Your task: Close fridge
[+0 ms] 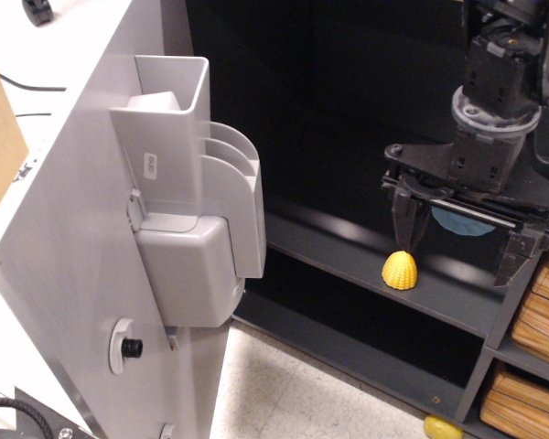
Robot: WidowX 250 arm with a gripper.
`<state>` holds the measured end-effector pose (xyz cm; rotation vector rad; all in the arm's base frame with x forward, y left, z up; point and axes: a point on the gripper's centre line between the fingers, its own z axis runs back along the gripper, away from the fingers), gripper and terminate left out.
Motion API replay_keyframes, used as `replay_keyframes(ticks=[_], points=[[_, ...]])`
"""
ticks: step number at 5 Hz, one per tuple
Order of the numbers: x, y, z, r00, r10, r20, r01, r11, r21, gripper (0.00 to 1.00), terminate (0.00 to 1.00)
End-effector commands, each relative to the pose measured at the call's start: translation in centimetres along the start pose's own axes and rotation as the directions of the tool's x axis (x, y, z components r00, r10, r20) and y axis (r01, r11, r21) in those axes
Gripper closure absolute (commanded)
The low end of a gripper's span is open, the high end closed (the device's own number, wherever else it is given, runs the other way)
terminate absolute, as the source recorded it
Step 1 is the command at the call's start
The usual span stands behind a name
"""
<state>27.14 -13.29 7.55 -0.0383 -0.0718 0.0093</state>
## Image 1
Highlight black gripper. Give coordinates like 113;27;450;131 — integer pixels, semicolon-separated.
382;128;549;287

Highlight grey toy fridge door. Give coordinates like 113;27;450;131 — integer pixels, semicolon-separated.
0;1;266;438

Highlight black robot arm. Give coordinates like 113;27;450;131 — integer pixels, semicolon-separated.
382;1;549;286

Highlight blue plate in fridge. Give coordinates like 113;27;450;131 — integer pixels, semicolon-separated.
431;207;496;237

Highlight dark grey fridge cabinet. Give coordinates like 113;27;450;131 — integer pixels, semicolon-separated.
182;1;549;438

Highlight yellow toy corn piece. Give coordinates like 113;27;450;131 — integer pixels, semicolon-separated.
382;251;418;291

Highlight upper woven wooden basket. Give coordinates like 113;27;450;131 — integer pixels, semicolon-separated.
511;257;549;363

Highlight woven wooden basket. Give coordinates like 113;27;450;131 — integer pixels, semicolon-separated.
479;368;549;438
511;257;549;363

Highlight lower woven wooden basket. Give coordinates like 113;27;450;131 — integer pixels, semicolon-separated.
479;368;549;438

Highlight yellow toy on floor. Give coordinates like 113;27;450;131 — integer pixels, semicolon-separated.
424;415;464;439

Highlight black caster wheel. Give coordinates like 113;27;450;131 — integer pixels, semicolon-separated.
22;0;54;27

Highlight upper black floor cable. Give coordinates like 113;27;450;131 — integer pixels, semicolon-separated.
0;72;69;92

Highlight black metal base plate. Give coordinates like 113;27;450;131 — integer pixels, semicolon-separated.
15;388;95;439

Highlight black braided cable sleeve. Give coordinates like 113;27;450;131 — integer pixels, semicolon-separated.
0;397;55;439

